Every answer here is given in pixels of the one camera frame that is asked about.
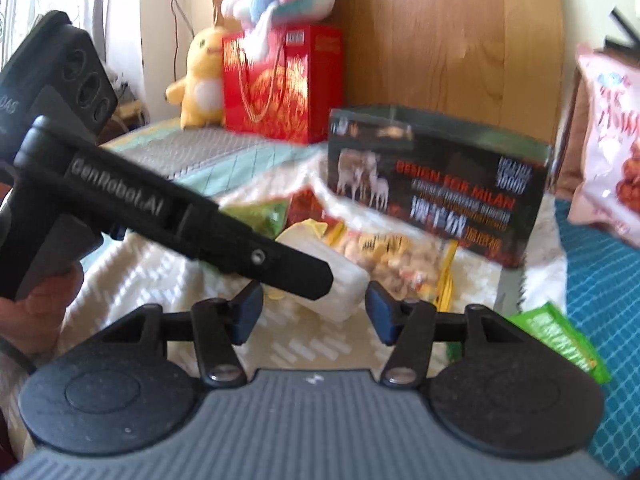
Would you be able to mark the person left hand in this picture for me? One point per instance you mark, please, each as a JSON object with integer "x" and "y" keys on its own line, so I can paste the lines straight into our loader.
{"x": 32, "y": 325}

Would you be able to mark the black open storage box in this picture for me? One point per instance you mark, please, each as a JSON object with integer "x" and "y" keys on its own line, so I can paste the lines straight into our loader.
{"x": 479, "y": 185}

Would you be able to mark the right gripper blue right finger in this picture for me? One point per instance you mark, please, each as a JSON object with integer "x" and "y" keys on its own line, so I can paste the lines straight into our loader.
{"x": 407, "y": 327}

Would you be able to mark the yellow duck plush toy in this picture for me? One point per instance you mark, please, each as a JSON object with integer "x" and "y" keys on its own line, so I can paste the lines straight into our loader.
{"x": 200, "y": 94}

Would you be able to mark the yellow peanut snack bag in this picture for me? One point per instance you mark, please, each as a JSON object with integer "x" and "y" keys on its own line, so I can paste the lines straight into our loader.
{"x": 409, "y": 268}

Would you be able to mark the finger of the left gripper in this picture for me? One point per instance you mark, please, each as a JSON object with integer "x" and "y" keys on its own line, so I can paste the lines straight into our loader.
{"x": 233, "y": 247}

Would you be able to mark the pink twisted-dough snack bag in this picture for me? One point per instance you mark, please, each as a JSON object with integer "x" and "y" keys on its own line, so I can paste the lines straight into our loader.
{"x": 608, "y": 195}

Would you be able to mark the red gift bag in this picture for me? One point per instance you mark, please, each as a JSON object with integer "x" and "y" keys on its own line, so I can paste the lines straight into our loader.
{"x": 287, "y": 96}

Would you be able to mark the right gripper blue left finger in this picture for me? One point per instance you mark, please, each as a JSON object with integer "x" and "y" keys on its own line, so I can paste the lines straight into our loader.
{"x": 219, "y": 326}

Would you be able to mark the dark green snack packet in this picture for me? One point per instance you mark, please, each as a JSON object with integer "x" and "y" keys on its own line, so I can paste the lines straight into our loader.
{"x": 267, "y": 218}

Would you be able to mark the blue patterned mat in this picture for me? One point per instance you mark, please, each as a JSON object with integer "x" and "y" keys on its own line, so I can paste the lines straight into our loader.
{"x": 602, "y": 301}

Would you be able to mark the red snack packet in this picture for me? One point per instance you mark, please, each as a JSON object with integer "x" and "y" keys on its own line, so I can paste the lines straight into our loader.
{"x": 305, "y": 205}

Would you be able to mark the wooden headboard panel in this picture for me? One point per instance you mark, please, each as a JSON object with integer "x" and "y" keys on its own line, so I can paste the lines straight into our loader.
{"x": 494, "y": 62}

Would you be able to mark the green cracker snack bag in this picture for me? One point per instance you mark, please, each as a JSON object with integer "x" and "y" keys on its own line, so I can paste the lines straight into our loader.
{"x": 542, "y": 334}

